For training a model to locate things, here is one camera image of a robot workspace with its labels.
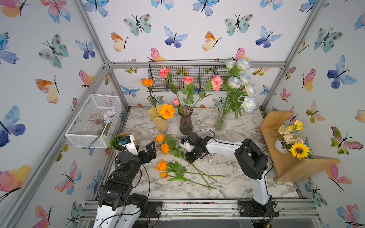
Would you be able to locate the orange marigold stem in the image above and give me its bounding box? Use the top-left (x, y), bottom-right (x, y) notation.
top-left (159, 104), bottom-right (175, 120)

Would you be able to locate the orange tulip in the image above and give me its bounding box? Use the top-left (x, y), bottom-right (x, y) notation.
top-left (160, 172), bottom-right (215, 189)

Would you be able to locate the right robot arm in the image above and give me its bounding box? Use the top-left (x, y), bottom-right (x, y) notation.
top-left (180, 132), bottom-right (271, 206)

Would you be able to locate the yellow ruffled vase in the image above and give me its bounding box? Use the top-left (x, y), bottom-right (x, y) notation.
top-left (147, 104), bottom-right (169, 133)

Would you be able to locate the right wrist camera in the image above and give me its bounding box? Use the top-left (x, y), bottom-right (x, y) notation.
top-left (180, 138), bottom-right (194, 152)

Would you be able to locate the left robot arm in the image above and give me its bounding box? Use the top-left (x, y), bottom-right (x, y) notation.
top-left (93, 142), bottom-right (156, 228)

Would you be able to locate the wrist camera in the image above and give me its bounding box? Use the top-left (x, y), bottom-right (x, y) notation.
top-left (119, 135), bottom-right (138, 156)
top-left (180, 138), bottom-right (194, 152)

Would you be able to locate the pink rose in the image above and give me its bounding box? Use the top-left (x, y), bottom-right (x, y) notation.
top-left (192, 76), bottom-right (223, 108)

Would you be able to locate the black wire wall basket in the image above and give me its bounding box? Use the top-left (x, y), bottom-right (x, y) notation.
top-left (147, 59), bottom-right (232, 93)

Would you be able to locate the clear glass vase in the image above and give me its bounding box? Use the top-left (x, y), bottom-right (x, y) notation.
top-left (215, 105), bottom-right (230, 131)

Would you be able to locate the orange ranunculus flower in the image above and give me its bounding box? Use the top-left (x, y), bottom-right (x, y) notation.
top-left (156, 160), bottom-right (226, 179)

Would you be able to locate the white mesh wall basket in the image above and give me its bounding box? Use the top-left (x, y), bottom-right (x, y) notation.
top-left (65, 94), bottom-right (122, 149)

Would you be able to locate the pink rose pair stem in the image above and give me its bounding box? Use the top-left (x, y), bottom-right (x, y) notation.
top-left (159, 67), bottom-right (194, 105)

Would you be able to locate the sunflower bouquet in vase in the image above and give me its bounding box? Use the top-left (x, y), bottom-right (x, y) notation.
top-left (274, 120), bottom-right (311, 160)

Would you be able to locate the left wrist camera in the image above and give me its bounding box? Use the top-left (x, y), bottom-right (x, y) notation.
top-left (119, 135), bottom-right (138, 156)

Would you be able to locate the potted green succulent plant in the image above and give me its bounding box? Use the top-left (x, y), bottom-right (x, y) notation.
top-left (109, 132), bottom-right (131, 153)

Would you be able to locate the pink tulip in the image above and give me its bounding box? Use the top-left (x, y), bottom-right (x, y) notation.
top-left (173, 98), bottom-right (184, 116)

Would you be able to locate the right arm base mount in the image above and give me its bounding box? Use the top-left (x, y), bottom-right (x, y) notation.
top-left (238, 197), bottom-right (279, 217)

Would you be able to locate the purple glass vase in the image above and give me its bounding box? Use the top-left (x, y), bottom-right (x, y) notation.
top-left (178, 105), bottom-right (194, 135)

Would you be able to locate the orange rose flower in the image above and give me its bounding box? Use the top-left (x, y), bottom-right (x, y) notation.
top-left (155, 133), bottom-right (213, 187)

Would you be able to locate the wooden corner shelf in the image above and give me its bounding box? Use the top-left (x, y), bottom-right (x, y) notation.
top-left (258, 111), bottom-right (340, 182)

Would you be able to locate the small white rose stem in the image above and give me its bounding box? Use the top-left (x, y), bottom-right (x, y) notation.
top-left (235, 59), bottom-right (252, 73)

